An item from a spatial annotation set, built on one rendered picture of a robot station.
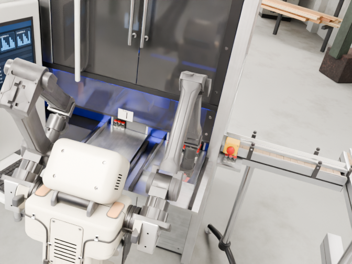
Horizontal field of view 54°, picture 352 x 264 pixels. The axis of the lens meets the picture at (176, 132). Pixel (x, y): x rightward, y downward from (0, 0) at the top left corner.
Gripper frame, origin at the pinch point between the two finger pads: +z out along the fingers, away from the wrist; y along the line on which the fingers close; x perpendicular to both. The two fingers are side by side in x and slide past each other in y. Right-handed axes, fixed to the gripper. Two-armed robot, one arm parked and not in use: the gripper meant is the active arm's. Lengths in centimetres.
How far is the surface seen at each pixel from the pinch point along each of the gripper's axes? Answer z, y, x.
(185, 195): 2.9, -5.7, -2.8
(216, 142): -13.1, 24.5, -9.5
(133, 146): -0.1, 18.8, 32.8
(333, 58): 4, 481, -147
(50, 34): -49, 21, 85
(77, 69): -37, 15, 66
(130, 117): -14.3, 24.2, 38.5
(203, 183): 1.5, 6.4, -9.2
